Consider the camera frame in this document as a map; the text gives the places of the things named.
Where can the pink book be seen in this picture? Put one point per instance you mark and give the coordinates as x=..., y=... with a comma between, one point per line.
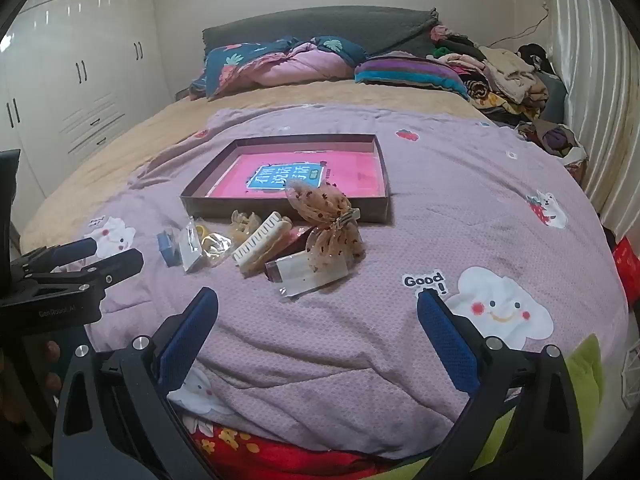
x=350, y=175

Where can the earring card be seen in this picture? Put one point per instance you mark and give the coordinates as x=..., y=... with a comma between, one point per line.
x=190, y=250

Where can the small blue box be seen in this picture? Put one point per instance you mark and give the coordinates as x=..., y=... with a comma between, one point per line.
x=167, y=250

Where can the pink floral scrunchie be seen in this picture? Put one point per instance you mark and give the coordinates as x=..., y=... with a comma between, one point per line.
x=325, y=210

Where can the dark shallow cardboard box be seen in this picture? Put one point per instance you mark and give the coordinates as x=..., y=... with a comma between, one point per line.
x=280, y=210

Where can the striped folded blanket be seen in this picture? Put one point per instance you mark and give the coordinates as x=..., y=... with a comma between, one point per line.
x=405, y=72

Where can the green cloth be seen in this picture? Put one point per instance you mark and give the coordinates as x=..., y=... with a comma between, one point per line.
x=585, y=375

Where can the person's left hand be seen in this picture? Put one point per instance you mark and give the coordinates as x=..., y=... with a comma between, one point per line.
x=50, y=350

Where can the pile of clothes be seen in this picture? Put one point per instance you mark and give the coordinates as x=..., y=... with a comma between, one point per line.
x=505, y=75

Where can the clear claw hair clip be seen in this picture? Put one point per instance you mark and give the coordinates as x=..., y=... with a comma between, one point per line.
x=242, y=222

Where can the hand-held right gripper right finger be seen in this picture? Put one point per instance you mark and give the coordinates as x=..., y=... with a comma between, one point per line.
x=447, y=345

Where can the floral pink quilt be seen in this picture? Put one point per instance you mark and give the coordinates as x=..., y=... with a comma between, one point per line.
x=300, y=62

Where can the yellow hair clips in bag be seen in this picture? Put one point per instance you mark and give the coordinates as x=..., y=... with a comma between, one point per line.
x=215, y=247

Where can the red bag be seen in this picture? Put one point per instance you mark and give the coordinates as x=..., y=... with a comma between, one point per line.
x=627, y=270

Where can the white comb hair clip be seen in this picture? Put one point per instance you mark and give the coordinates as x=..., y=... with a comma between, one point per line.
x=257, y=240

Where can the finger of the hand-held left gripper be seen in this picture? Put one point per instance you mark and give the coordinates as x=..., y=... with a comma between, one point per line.
x=80, y=249
x=117, y=265

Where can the white wardrobe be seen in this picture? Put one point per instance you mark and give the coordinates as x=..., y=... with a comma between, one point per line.
x=75, y=60

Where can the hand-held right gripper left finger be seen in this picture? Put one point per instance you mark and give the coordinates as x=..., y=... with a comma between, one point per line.
x=187, y=340

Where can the grey headboard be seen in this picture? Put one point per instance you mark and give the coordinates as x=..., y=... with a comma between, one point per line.
x=300, y=22

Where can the beige bed sheet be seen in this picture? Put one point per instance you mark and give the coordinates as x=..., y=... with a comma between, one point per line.
x=125, y=160

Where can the red floral blanket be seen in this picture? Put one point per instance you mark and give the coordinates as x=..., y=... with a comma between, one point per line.
x=280, y=455

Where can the white striped curtain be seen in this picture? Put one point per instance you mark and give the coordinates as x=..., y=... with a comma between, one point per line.
x=595, y=85

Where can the white packet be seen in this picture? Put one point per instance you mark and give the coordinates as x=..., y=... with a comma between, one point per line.
x=300, y=272

